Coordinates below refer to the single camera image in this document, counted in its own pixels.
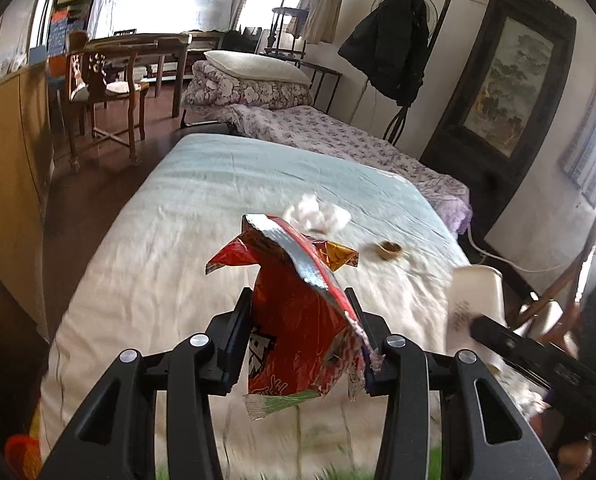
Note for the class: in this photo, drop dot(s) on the striped window curtain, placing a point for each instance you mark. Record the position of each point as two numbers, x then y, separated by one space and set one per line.
593 145

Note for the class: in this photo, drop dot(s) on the wooden table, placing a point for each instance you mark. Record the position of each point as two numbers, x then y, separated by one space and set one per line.
143 42

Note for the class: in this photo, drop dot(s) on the black coat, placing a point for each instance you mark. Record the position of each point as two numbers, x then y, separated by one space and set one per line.
393 45

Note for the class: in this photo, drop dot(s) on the dark framed painting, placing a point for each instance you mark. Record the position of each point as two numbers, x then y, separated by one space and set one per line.
508 90

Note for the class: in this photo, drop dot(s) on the black metal coat rack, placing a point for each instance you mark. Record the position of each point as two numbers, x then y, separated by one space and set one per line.
448 5

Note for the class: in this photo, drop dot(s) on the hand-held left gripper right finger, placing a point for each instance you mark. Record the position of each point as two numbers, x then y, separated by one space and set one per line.
375 327

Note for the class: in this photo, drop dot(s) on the white crumpled tissue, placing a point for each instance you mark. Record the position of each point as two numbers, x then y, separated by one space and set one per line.
313 212

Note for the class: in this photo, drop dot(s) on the folded floral quilt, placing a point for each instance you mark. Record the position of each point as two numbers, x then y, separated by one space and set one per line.
238 90

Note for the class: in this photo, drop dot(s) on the carved wooden chair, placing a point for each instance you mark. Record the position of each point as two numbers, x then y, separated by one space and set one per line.
85 77

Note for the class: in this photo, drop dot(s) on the colourful wall board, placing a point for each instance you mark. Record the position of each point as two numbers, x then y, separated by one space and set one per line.
70 10

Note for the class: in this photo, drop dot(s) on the purple floral bedsheet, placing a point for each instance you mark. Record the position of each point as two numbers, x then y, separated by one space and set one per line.
338 132

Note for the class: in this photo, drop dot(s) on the small brown cup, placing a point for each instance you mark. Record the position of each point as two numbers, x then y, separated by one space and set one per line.
390 251

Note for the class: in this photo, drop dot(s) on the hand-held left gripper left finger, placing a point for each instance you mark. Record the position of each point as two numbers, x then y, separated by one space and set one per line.
239 345

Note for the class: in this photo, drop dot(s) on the beige curtain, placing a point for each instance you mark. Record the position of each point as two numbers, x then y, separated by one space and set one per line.
325 5

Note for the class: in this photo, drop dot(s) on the white pillow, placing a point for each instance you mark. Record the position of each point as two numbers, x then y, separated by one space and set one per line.
253 65

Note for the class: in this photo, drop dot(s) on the black metal stand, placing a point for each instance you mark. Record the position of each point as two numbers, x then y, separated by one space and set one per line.
288 12

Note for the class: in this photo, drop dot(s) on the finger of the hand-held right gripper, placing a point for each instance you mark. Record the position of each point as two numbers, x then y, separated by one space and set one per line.
513 342

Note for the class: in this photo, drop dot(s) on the wooden cabinet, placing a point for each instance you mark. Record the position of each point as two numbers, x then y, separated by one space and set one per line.
13 160

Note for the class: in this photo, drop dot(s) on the plain wooden chair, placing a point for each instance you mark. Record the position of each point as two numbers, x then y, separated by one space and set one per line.
553 287

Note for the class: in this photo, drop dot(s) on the red snack bag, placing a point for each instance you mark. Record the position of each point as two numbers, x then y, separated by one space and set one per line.
293 320

